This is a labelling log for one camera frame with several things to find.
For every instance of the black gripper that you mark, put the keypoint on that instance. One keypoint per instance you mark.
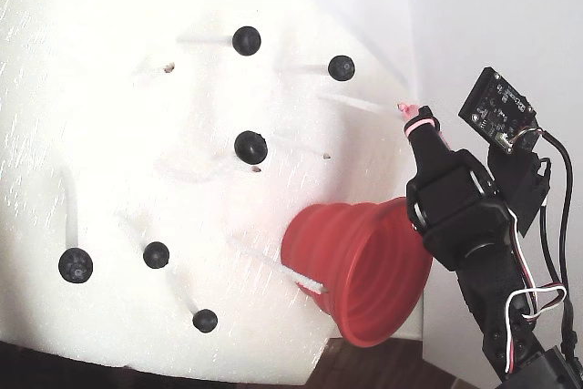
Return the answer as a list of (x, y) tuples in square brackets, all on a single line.
[(448, 189)]

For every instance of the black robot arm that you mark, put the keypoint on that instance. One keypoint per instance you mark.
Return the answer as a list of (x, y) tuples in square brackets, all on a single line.
[(487, 298)]

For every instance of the red collapsible cup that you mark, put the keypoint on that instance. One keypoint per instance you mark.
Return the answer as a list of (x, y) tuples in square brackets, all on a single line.
[(328, 248)]

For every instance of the dark blueberry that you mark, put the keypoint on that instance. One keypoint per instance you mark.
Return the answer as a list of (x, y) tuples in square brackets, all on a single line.
[(250, 146), (156, 255), (246, 41), (341, 68), (205, 320), (75, 265)]

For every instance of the white foam board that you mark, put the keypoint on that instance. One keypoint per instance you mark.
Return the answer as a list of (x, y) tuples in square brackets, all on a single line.
[(91, 111)]

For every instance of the black camera circuit board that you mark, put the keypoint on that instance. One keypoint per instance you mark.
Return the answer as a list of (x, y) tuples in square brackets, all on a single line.
[(496, 106)]

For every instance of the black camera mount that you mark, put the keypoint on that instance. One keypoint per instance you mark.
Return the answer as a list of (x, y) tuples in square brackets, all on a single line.
[(519, 188)]

